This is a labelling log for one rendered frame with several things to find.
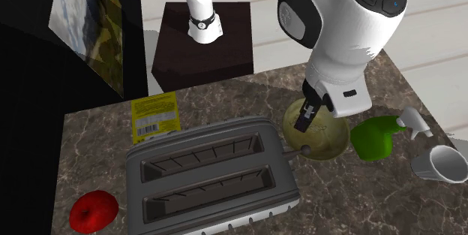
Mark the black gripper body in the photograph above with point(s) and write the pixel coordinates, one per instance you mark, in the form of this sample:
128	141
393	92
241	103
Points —
309	111

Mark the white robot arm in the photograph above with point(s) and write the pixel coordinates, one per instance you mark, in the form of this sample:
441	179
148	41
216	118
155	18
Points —
340	29

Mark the olive bowl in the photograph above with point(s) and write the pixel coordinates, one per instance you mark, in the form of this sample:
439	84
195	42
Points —
329	141

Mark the green spray bottle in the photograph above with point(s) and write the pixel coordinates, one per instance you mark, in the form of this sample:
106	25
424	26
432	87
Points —
371	141

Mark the dark robot stand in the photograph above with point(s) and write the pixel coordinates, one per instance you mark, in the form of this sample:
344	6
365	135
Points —
204	62

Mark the grey two-slot toaster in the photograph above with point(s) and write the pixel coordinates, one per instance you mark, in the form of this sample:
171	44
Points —
204	170

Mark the grey cup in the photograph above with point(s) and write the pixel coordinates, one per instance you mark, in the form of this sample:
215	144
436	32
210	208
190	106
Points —
444	164

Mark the yellow box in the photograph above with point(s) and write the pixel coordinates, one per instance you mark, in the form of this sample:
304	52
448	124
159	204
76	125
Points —
155	111

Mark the red apple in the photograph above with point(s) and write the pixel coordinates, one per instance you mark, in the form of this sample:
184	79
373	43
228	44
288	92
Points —
93	212

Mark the landscape wall picture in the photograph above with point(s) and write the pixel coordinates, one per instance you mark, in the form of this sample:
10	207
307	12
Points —
91	25

